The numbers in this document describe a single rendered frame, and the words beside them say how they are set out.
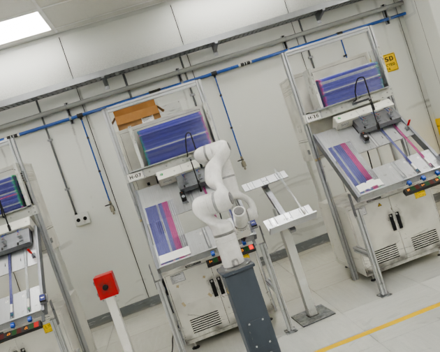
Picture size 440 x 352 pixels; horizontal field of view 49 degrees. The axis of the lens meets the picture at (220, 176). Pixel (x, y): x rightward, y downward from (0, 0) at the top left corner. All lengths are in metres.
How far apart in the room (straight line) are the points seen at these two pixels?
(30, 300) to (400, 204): 2.74
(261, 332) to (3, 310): 1.71
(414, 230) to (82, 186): 3.21
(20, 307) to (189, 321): 1.16
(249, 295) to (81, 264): 2.94
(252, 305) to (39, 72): 3.57
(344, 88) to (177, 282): 1.96
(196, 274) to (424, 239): 1.77
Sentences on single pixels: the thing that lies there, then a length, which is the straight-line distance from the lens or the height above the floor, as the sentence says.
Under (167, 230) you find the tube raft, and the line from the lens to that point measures 3.41.
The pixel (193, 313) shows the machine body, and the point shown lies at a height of 0.26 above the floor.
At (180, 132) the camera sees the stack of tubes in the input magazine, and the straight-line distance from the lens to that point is 3.68.
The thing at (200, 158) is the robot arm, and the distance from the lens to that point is 2.89.
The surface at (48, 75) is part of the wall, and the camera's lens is 5.39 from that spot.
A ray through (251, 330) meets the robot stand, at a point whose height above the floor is 0.36.
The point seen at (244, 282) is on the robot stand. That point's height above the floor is 0.62.
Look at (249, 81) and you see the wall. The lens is 5.35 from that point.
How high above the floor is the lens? 1.32
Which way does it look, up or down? 3 degrees down
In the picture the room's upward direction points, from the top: 18 degrees counter-clockwise
